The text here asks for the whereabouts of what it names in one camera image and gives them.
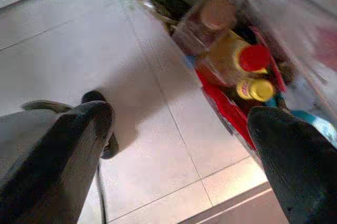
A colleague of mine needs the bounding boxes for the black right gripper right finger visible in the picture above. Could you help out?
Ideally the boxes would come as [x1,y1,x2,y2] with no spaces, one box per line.
[247,106,337,224]

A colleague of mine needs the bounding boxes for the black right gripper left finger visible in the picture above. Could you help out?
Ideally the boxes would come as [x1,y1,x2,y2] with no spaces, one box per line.
[0,100,119,224]

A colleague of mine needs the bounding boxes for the red plastic basket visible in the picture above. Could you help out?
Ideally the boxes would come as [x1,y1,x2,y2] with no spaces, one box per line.
[194,26,288,151]

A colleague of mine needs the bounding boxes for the yellow bottle with red cap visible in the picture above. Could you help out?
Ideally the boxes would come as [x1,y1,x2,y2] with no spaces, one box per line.
[207,30,272,74]

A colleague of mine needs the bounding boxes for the jar with pink lid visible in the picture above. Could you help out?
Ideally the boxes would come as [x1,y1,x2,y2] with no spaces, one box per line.
[199,2,238,46]

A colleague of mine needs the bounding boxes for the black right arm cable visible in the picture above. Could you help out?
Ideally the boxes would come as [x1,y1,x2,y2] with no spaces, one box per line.
[95,155,108,224]

